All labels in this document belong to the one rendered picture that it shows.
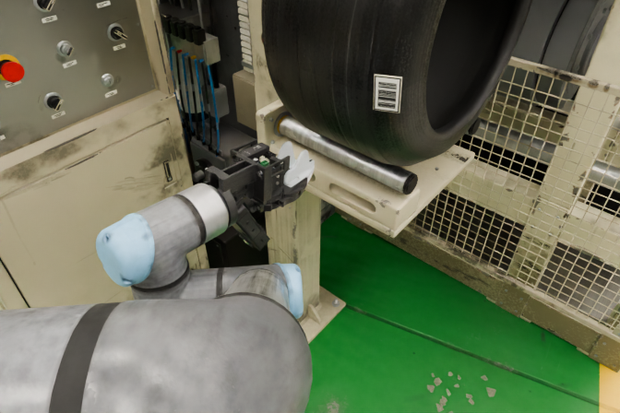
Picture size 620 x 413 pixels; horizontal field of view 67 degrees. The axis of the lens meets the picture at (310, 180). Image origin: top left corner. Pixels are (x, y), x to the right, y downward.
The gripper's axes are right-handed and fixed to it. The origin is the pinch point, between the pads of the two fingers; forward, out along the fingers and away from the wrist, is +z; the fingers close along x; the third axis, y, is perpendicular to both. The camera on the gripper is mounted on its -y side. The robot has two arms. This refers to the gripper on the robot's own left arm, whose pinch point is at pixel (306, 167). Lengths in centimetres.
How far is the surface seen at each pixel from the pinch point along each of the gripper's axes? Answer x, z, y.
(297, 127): 18.6, 19.1, -6.2
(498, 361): -34, 72, -92
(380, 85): -9.2, 3.6, 16.6
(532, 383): -45, 71, -92
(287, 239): 30, 32, -53
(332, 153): 7.8, 18.3, -7.8
